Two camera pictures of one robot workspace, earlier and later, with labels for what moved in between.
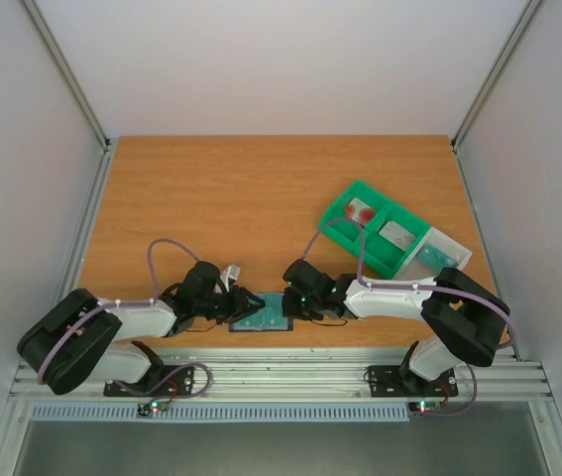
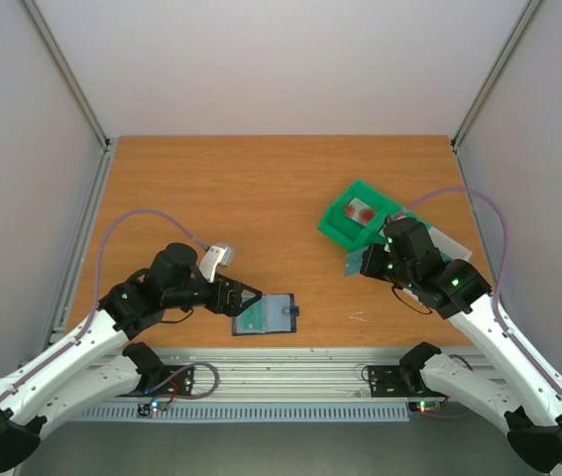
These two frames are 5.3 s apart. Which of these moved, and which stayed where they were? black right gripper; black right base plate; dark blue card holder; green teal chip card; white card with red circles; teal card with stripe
Moved: teal card with stripe; black right gripper
Stayed: green teal chip card; dark blue card holder; black right base plate; white card with red circles
